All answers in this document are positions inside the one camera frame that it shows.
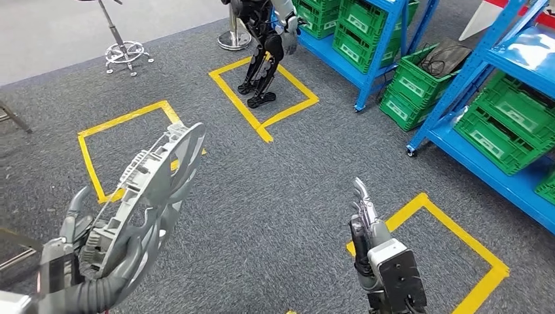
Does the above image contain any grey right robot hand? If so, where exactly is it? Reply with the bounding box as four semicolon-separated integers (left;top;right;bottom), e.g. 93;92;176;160
349;177;393;278

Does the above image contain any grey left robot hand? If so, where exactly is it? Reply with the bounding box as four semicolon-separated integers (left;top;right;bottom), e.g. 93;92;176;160
39;186;146;296

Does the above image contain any silver plastic wheel cover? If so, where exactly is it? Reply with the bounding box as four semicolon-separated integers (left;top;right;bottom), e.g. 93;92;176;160
77;121;207;296

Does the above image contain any grey metal leg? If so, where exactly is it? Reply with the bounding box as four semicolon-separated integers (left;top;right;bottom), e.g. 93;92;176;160
0;100;34;135

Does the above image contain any black legged humanoid robot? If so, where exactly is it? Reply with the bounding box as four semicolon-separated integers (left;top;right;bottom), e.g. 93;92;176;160
220;0;301;110

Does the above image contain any chrome base stool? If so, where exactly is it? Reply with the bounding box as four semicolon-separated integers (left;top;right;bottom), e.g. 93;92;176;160
77;0;156;79

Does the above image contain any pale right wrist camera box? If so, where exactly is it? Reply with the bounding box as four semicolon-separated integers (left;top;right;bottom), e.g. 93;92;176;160
367;237;429;314

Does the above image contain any black cable bundle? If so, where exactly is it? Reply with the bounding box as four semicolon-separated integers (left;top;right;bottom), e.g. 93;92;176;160
417;40;473;80

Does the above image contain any chrome barrier post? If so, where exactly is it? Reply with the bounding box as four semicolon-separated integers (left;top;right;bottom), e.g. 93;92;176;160
217;3;253;52

